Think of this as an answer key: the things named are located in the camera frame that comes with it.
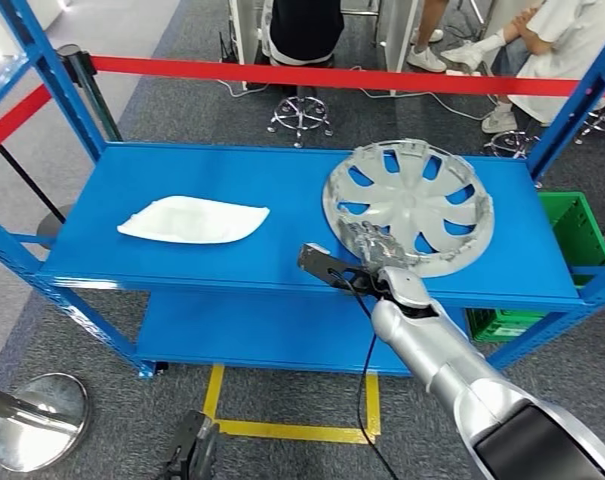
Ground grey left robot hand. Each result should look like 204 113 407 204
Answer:
196 421 221 480

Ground short red barrier belt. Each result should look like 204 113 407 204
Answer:
0 84 53 160

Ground blue metal shelf rack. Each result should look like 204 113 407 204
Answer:
0 0 605 380

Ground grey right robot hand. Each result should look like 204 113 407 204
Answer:
337 220 408 273

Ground black stool with chrome base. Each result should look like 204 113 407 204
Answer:
267 94 334 150

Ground seated person by stool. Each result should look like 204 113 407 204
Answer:
247 0 346 91

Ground white desk panel leg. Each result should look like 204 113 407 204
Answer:
381 0 419 94
227 0 260 91

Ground green plastic crate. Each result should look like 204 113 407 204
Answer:
467 192 605 329
472 323 533 344

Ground standing person's legs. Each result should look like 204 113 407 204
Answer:
407 0 451 74

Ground silver wheel hubcap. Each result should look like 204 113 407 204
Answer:
322 139 496 280

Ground chrome stool base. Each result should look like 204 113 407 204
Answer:
574 99 605 152
483 130 540 160

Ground white plastic trim part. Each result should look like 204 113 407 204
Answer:
116 195 271 246

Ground seated person by rack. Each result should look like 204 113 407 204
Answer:
441 0 605 134

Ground long red barrier belt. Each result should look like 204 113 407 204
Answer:
89 56 605 99

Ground white floor cable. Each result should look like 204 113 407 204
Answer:
217 78 270 99
349 64 485 124

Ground black thick stanchion post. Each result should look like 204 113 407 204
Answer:
57 44 124 144

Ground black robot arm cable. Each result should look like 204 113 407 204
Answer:
329 268 400 480

